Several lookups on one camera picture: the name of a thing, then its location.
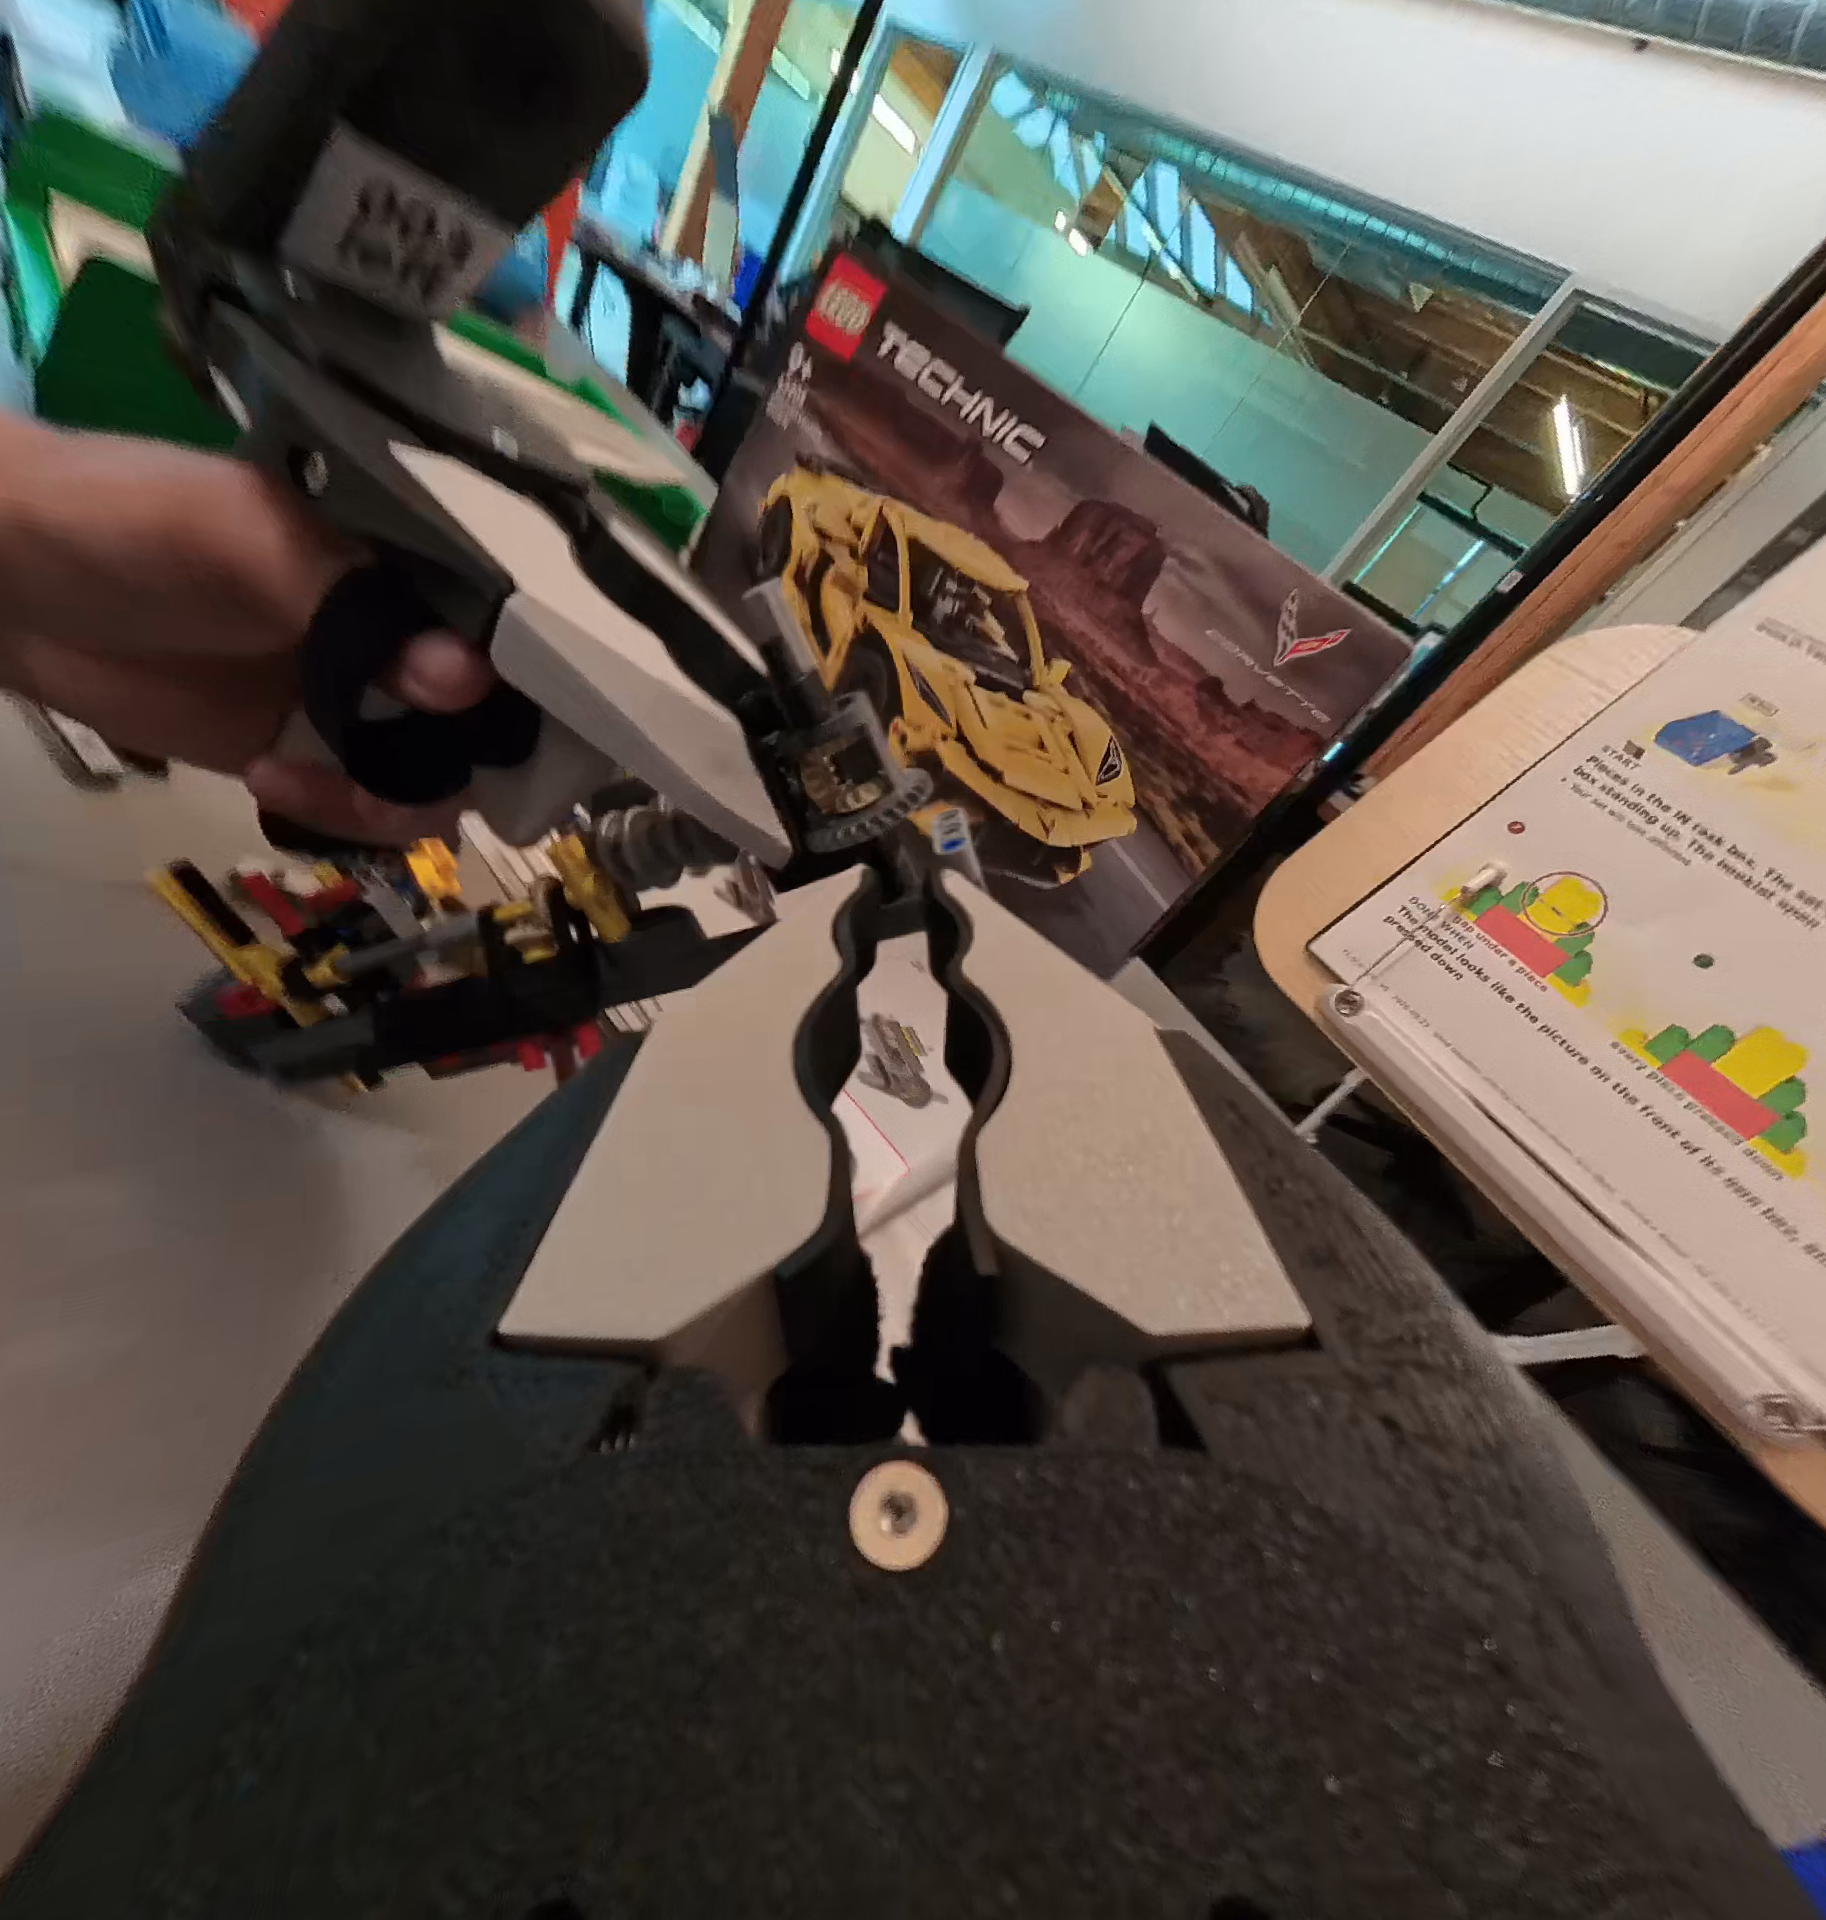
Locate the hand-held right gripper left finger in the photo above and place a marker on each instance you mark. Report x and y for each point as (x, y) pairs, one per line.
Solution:
(673, 1170)

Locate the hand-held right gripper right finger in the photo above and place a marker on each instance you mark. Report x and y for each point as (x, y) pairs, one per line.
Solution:
(1137, 1170)

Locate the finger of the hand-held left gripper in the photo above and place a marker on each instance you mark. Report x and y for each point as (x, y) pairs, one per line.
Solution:
(612, 721)
(491, 511)

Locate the brick-built car chassis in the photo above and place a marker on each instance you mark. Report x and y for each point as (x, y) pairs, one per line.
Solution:
(553, 984)

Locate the toy car set box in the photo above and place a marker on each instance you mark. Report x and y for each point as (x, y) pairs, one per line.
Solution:
(1152, 600)

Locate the person's left hand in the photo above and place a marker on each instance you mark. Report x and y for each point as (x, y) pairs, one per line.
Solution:
(134, 600)

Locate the green plastic bin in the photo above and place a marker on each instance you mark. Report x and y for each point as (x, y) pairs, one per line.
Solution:
(102, 360)

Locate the building instruction booklet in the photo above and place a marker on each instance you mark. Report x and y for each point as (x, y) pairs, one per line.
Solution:
(897, 1156)

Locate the instruction sheet on stand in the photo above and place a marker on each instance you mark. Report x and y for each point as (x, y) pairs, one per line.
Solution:
(1348, 842)

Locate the laminated instruction sheet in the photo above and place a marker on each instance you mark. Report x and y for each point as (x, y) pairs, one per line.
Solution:
(1678, 977)

